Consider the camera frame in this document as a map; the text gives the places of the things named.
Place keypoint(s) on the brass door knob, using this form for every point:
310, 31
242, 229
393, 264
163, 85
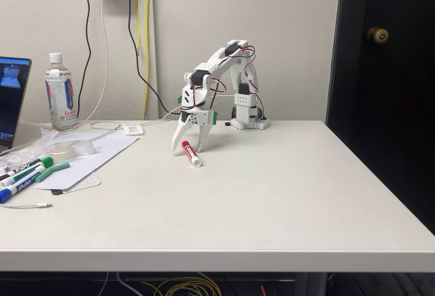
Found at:
377, 35

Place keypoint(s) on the black cap Expo marker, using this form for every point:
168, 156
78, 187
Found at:
30, 174

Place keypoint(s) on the white paper sheet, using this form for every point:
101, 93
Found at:
102, 153

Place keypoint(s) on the green cap Expo marker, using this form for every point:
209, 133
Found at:
47, 161

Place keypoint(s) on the blue cap Expo marker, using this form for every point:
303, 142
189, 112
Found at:
22, 185

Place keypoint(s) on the grey laptop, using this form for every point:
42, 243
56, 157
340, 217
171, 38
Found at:
10, 98

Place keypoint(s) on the white adapter hub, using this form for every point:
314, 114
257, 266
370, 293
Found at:
133, 129

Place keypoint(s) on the mint green plastic tool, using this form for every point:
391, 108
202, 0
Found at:
56, 166

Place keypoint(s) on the white mesh mat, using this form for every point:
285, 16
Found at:
86, 183

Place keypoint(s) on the clear plastic drink bottle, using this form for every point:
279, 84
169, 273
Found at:
60, 98

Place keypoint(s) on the grey table leg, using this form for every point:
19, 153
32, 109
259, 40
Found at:
312, 284

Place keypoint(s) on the dark door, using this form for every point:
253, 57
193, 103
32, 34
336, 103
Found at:
391, 105

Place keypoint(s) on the clear plastic bag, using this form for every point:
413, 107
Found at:
44, 136

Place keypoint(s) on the red marker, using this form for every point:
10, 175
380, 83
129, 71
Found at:
190, 153

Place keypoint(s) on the clear tape dispenser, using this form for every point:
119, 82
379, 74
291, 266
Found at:
68, 149

